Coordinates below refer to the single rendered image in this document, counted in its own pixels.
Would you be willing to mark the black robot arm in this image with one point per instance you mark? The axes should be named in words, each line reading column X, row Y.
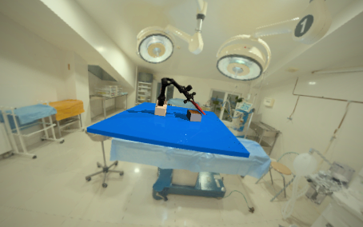
column 164, row 82

